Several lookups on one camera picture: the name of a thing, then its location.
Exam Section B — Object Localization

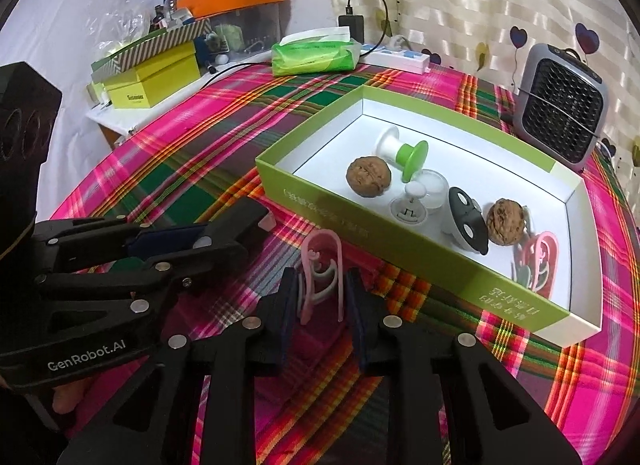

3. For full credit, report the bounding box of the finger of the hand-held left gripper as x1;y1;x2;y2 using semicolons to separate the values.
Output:
36;244;251;346
30;218;213;268

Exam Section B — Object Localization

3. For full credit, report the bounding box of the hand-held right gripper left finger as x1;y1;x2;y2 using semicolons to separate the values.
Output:
56;267;298;465

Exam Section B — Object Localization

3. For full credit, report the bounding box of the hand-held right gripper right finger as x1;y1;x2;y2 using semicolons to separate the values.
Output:
346;267;583;465

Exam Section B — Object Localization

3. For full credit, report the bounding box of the pink clip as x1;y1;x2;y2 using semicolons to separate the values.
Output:
299;229;347;323
510;231;558;292

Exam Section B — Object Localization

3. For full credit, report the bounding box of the black oval disc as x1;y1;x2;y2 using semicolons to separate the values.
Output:
440;186;490;256

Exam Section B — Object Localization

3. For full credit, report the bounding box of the brown walnut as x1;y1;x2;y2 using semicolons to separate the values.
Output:
346;156;392;201
486;198;532;247

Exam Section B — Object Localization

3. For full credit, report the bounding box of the translucent white cap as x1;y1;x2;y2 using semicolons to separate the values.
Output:
417;169;450;211

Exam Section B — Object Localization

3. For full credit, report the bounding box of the green and white spool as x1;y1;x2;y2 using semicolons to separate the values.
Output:
376;126;430;183

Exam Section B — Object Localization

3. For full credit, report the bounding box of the green and white cardboard box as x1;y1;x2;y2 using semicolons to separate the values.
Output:
255;84;603;348

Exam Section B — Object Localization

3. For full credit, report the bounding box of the person's left hand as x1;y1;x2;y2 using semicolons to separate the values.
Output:
50;377;93;416

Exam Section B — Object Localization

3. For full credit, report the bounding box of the white side table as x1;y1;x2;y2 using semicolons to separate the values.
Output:
85;95;151;138

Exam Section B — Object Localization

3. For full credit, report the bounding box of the yellow-green shoe box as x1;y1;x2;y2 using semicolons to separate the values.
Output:
102;42;201;111

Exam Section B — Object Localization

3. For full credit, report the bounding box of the clear plastic bag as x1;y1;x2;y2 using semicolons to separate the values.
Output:
82;0;161;61

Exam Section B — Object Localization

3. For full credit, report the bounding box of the striped box lid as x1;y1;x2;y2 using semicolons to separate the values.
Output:
90;19;213;83

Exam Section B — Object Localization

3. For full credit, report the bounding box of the green tissue pack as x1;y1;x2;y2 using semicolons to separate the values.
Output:
271;26;361;77

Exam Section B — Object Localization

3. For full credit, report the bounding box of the clear storage bin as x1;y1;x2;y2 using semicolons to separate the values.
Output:
207;0;286;63

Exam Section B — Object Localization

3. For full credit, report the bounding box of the black charger adapter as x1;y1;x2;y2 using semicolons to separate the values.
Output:
338;14;366;40

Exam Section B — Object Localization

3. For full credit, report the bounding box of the white power strip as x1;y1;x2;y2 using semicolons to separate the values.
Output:
361;44;431;75

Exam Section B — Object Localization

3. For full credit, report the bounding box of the grey desk heater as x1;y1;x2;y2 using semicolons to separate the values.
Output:
514;42;610;173

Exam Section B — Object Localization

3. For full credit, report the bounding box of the black charger cable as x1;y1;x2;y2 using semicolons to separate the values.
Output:
346;0;390;53

